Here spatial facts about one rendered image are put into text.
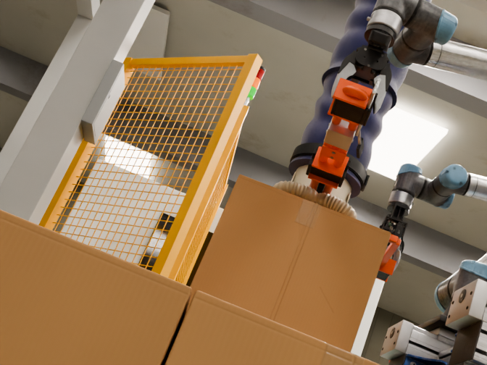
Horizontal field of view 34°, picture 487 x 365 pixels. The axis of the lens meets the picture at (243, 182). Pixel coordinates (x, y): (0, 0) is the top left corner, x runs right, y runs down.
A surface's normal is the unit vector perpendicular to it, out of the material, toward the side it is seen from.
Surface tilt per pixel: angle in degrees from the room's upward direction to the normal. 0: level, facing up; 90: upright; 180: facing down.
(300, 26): 180
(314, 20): 90
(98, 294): 90
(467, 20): 180
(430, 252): 90
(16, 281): 90
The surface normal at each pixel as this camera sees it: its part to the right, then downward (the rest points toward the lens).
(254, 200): 0.06, -0.39
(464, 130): -0.36, 0.85
